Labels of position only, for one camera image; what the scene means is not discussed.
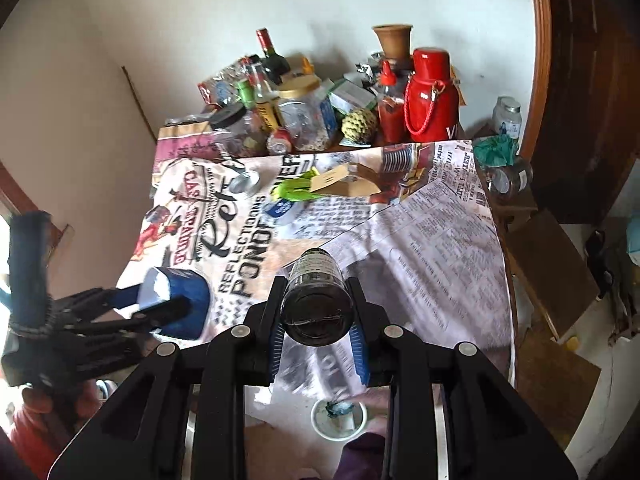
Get green plastic bag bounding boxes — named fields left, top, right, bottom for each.
left=473, top=133, right=518, bottom=168

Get yellow green knobbly fruit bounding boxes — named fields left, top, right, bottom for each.
left=342, top=108, right=378, bottom=144

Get dark wooden door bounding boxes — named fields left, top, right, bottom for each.
left=523, top=0, right=639, bottom=224

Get black lid glass jar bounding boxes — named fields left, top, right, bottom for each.
left=208, top=102, right=268, bottom=159

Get white plastic trash bowl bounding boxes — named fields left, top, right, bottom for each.
left=310, top=400, right=368, bottom=442

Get glass jar yellow lid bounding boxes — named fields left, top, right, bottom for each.
left=277, top=75, right=337, bottom=152

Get brown clay vase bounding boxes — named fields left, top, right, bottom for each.
left=372, top=24, right=413, bottom=62

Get brown cardboard candle box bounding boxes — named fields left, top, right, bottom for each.
left=309, top=162, right=381, bottom=197

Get teal snack wrapper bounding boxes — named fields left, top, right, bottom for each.
left=324, top=401, right=354, bottom=418

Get dark green glass bottle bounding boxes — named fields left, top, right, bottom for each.
left=281, top=248, right=355, bottom=347

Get clear glass jar on stool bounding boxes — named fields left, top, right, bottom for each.
left=492, top=96, right=522, bottom=141

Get printed newspaper tablecloth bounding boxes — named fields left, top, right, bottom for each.
left=118, top=141, right=514, bottom=375

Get green foil snack wrapper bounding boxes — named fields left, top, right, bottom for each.
left=270, top=167, right=320, bottom=203

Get person's left hand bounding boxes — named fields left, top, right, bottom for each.
left=19, top=378, right=106, bottom=418

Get red thermos jug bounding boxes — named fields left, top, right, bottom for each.
left=404, top=47, right=460, bottom=143

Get red sauce squeeze bottle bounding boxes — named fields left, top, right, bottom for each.
left=376, top=60, right=406, bottom=144

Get wooden stool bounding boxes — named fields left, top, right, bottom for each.
left=487, top=195, right=601, bottom=448

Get dark wine bottle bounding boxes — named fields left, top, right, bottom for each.
left=256, top=28, right=291, bottom=84

